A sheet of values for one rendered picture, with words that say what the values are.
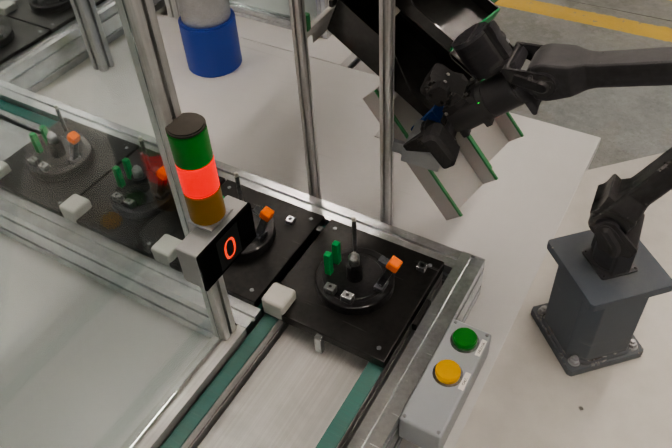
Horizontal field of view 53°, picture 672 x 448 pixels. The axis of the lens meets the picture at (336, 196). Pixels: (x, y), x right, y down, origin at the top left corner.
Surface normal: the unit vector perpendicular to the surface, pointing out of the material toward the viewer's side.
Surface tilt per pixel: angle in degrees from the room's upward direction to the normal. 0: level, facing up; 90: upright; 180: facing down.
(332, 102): 0
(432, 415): 0
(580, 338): 90
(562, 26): 0
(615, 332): 90
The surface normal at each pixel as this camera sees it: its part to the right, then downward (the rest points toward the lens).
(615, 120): -0.05, -0.73
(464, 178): 0.51, -0.22
